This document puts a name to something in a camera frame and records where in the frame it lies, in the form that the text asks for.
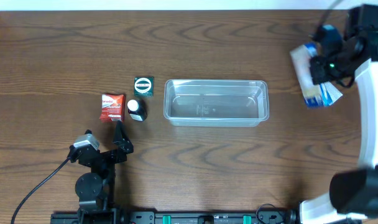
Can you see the red Panadol ActiFast pack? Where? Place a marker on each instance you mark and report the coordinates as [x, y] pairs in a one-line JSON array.
[[112, 108]]

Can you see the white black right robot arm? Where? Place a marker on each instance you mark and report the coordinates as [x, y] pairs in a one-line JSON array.
[[353, 195]]

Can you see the black mounting rail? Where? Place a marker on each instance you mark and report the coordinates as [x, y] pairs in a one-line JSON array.
[[267, 216]]

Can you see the green Zam-Buk box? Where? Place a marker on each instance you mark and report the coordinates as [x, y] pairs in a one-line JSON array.
[[144, 86]]

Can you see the dark syrup bottle white cap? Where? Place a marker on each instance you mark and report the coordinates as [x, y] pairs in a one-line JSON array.
[[136, 110]]

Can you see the blue Kool Fever box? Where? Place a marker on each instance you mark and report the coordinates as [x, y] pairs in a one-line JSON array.
[[315, 96]]

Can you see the clear plastic container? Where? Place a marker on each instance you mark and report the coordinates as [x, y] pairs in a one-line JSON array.
[[216, 103]]

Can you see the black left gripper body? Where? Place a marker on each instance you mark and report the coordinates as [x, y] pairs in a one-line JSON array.
[[112, 159]]

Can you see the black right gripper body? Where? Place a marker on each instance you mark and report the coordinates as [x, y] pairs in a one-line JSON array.
[[318, 70]]

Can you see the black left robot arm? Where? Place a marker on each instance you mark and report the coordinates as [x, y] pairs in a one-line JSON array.
[[95, 189]]

